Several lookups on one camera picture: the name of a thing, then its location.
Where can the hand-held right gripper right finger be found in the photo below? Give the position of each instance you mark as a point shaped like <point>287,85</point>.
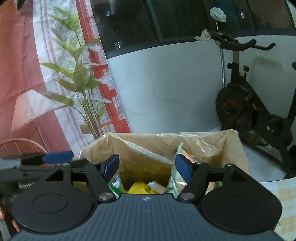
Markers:
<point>183,168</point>

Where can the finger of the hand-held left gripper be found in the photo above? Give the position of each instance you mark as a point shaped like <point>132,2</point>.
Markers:
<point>57,157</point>
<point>39,172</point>

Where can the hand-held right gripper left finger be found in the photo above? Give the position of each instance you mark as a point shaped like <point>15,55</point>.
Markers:
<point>112,168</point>

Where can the green snack packet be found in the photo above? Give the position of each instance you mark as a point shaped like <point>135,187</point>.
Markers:
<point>118,186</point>

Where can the pale green chips bag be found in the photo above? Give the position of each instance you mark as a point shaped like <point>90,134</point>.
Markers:
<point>173,185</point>

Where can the cardboard box with plastic liner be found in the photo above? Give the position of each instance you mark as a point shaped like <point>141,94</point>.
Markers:
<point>208,143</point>

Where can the white snack packet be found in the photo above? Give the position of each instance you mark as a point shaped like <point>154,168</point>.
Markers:
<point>157,187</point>

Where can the yellow snack bag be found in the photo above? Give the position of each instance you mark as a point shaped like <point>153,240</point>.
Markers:
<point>138,188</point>

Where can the brown slipper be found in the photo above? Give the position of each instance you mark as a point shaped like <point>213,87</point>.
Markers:
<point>256,140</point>

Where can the black exercise bike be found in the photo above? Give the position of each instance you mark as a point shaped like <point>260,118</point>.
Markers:
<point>235,109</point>

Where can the printed room scene backdrop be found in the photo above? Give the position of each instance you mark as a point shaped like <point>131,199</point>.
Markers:
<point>34,58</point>

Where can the metal pipe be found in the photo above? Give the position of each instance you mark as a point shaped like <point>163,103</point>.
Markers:
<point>222,69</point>

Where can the white crumpled cloth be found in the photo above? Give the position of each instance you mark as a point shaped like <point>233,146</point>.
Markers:
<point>203,35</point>

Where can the dark window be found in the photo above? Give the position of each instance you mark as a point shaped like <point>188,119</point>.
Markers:
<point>173,18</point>

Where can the white hanging bag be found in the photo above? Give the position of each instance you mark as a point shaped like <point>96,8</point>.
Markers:
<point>218,14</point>

